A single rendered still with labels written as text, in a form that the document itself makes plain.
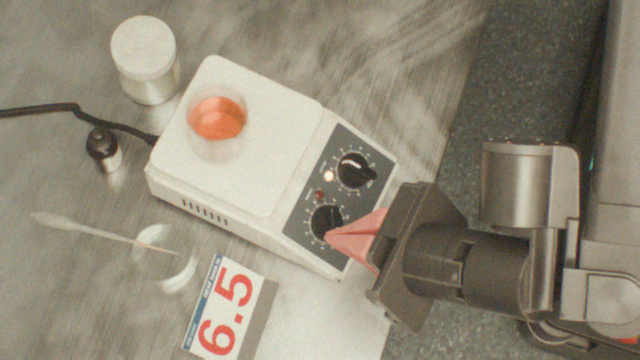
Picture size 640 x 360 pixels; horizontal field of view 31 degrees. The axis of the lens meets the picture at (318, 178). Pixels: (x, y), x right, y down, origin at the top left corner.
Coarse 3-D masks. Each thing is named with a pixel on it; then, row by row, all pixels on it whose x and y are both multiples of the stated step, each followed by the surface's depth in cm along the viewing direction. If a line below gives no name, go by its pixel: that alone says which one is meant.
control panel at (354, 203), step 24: (336, 144) 106; (360, 144) 107; (336, 168) 105; (384, 168) 108; (312, 192) 104; (336, 192) 105; (360, 192) 107; (288, 216) 103; (360, 216) 106; (312, 240) 104; (336, 264) 105
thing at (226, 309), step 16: (224, 272) 104; (240, 272) 106; (224, 288) 104; (240, 288) 105; (208, 304) 103; (224, 304) 104; (240, 304) 105; (208, 320) 103; (224, 320) 104; (240, 320) 105; (208, 336) 103; (224, 336) 104; (208, 352) 103; (224, 352) 104
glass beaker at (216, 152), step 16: (224, 80) 96; (192, 96) 96; (208, 96) 99; (224, 96) 99; (240, 96) 97; (192, 112) 98; (192, 128) 95; (192, 144) 101; (208, 144) 96; (224, 144) 96; (240, 144) 98; (208, 160) 101; (224, 160) 100
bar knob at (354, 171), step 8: (344, 160) 105; (352, 160) 104; (360, 160) 106; (344, 168) 105; (352, 168) 104; (360, 168) 105; (368, 168) 105; (344, 176) 105; (352, 176) 106; (360, 176) 106; (368, 176) 105; (376, 176) 105; (352, 184) 106; (360, 184) 106
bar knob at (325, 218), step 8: (320, 208) 104; (328, 208) 103; (336, 208) 103; (312, 216) 104; (320, 216) 104; (328, 216) 103; (336, 216) 103; (312, 224) 104; (320, 224) 104; (328, 224) 103; (336, 224) 103; (320, 232) 104
